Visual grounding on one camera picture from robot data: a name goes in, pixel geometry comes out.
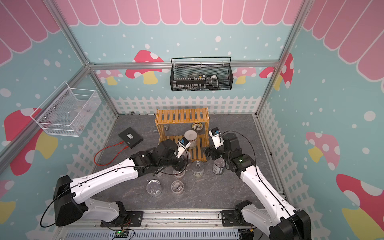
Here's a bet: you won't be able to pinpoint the wooden two-tier shelf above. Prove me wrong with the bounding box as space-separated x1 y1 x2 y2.
155 108 210 162

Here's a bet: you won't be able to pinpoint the clear jar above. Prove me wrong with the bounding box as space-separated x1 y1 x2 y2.
173 170 186 179

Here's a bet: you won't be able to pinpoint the white wire basket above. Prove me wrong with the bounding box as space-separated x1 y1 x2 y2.
30 82 102 137

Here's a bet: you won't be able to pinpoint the small green circuit board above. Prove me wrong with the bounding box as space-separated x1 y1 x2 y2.
114 230 130 239

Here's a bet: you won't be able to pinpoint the short silver can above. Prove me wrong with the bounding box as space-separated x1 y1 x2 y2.
146 180 163 197

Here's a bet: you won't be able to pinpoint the items in black basket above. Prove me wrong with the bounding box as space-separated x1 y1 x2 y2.
171 75 220 91

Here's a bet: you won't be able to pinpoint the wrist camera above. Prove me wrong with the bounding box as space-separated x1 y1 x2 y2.
177 137 191 159
209 127 224 149

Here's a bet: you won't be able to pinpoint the tall silver green can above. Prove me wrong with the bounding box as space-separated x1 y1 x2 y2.
213 158 225 175

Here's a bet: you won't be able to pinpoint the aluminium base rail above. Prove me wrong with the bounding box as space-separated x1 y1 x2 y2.
54 208 270 240

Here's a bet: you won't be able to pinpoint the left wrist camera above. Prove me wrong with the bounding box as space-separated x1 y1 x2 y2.
177 137 191 159

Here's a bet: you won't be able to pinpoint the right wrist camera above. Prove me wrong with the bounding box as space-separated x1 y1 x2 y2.
209 127 224 149

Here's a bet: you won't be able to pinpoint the white lid can shelf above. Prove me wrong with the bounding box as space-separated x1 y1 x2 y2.
184 130 198 149

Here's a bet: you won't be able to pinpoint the black network switch box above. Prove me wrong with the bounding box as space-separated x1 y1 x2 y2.
118 127 143 149

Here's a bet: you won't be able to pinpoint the black wire mesh basket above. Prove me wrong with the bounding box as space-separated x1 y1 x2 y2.
170 57 234 92

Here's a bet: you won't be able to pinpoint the green label pull-tab can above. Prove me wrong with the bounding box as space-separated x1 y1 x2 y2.
192 161 205 178

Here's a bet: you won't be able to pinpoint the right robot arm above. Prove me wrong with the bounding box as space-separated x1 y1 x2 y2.
204 128 312 240

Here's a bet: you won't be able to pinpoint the red seed plastic jar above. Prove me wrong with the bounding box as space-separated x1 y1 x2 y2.
171 180 184 195

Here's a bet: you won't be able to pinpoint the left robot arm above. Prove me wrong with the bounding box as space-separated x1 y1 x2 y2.
51 138 191 228

